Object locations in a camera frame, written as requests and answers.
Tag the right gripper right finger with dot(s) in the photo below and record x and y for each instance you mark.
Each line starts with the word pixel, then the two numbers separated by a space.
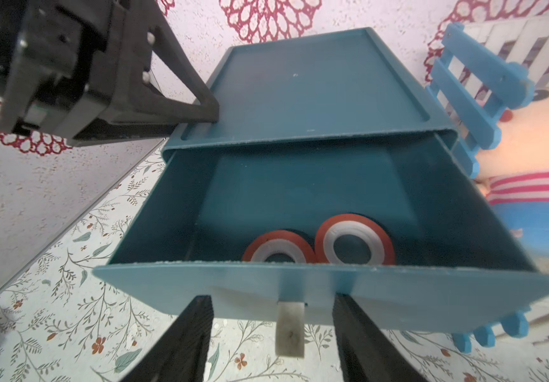
pixel 365 352

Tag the red tape roll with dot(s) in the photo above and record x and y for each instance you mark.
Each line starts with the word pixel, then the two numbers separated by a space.
pixel 353 239
pixel 294 247

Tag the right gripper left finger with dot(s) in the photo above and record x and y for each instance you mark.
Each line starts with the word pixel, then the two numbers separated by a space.
pixel 181 352

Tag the teal top drawer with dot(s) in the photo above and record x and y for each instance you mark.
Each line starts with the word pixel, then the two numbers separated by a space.
pixel 390 221

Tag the blue white toy crib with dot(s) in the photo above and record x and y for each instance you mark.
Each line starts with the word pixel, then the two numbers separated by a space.
pixel 477 81

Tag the plush doll blue striped shirt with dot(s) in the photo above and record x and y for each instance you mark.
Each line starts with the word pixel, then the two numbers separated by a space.
pixel 514 176

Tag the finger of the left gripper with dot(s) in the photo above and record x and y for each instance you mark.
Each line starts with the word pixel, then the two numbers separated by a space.
pixel 153 35

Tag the teal three-drawer cabinet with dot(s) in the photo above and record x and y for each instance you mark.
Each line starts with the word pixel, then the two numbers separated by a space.
pixel 344 85

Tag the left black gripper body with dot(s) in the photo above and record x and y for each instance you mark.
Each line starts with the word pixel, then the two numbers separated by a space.
pixel 58 69

